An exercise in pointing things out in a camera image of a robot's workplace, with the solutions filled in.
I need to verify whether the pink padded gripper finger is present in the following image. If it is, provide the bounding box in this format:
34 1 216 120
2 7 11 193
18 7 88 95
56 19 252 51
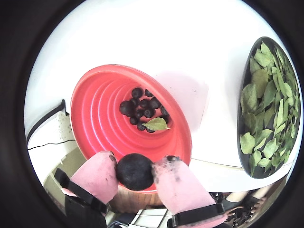
151 155 236 228
54 151 119 228

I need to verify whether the small green leaf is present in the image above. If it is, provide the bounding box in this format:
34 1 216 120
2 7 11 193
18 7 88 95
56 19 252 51
142 117 171 131

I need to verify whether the red ribbed plastic cup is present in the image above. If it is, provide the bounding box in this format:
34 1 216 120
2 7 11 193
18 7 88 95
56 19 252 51
70 63 192 192

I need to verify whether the dark grey round bowl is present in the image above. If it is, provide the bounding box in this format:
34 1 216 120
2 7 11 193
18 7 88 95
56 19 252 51
237 36 302 179

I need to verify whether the heap of green leaves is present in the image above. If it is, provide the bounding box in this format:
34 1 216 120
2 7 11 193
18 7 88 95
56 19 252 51
239 42 300 176

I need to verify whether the person in black patterned clothes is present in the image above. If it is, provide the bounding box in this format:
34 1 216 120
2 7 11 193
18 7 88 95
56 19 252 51
209 182 283 226

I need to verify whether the olive yellowish large leaf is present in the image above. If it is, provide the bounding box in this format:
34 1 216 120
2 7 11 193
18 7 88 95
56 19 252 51
251 68 269 98

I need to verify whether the thin black wire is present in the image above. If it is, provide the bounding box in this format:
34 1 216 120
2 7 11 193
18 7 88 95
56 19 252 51
28 140 76 151

